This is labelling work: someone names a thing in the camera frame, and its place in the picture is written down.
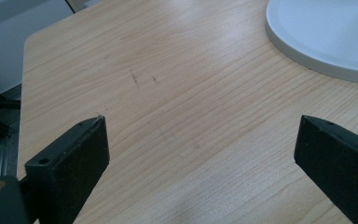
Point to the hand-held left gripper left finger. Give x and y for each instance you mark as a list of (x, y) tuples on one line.
[(71, 165)]

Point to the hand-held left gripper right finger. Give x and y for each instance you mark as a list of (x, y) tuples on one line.
[(338, 161)]

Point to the white round lamp base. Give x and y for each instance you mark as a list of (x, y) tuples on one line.
[(326, 34)]

